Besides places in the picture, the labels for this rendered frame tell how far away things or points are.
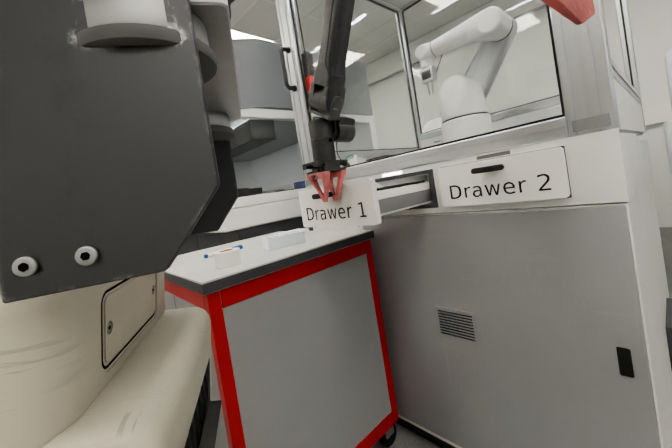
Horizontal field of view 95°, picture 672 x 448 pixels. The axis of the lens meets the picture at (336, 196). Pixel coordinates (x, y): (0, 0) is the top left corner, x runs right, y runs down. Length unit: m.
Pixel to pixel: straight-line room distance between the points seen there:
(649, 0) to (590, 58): 3.44
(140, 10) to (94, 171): 0.08
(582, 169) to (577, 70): 0.20
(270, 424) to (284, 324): 0.23
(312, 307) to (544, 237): 0.61
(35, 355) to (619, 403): 0.97
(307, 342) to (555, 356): 0.61
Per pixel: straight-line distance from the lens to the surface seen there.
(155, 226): 0.18
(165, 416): 0.26
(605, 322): 0.90
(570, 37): 0.86
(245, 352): 0.86
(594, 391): 0.99
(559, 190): 0.82
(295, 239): 1.02
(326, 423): 1.09
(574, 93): 0.84
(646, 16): 4.23
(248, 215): 1.58
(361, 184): 0.74
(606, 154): 0.82
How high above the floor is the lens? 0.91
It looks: 1 degrees down
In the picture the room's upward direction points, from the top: 9 degrees counter-clockwise
